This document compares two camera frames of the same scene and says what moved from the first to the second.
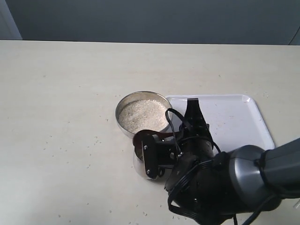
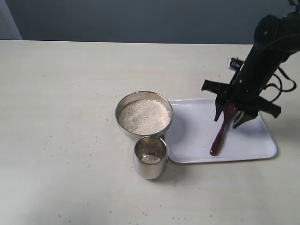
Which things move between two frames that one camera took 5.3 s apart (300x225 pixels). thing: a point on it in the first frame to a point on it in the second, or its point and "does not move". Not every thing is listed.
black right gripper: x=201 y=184 to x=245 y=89
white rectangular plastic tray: x=232 y=121 does not move
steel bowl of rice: x=142 y=110 does not move
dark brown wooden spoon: x=138 y=139 to x=229 y=112
